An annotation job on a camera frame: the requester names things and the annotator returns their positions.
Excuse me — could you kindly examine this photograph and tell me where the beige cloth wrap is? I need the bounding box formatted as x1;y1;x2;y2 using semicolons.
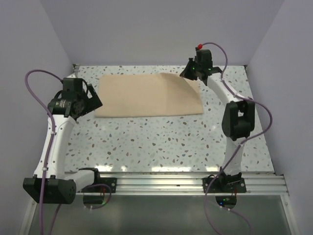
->
95;73;203;118

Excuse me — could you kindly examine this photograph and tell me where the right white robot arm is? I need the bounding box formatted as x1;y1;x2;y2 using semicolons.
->
180;46;255;192

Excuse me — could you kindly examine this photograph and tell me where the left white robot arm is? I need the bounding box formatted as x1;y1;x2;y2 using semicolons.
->
22;78;102;204

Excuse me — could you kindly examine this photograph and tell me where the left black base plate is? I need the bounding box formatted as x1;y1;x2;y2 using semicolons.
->
82;177;117;193

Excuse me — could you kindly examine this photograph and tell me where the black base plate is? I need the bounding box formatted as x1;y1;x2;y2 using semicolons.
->
202;175;247;193
82;177;117;193

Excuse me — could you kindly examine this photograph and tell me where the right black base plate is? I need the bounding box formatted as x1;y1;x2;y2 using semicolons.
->
202;175;247;193

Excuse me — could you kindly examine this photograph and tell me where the aluminium mounting rail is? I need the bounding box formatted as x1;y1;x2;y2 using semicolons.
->
73;171;287;196

